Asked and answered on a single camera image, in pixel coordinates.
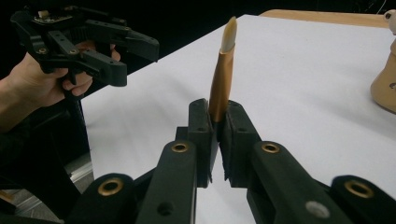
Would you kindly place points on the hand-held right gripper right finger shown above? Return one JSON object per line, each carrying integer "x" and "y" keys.
{"x": 280, "y": 186}

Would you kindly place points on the white board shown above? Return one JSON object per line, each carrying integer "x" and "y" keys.
{"x": 295, "y": 93}

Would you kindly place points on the metal floor rail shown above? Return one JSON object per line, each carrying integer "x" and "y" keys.
{"x": 81, "y": 172}

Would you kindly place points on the black chopstick with tan tip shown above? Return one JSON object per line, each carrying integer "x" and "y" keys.
{"x": 221, "y": 81}

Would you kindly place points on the wooden chopstick holder with figure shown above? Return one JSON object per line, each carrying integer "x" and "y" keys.
{"x": 386, "y": 87}

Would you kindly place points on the wooden table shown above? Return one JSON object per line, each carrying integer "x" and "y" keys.
{"x": 327, "y": 18}

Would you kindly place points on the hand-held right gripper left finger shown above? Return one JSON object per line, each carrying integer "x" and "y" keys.
{"x": 174, "y": 186}

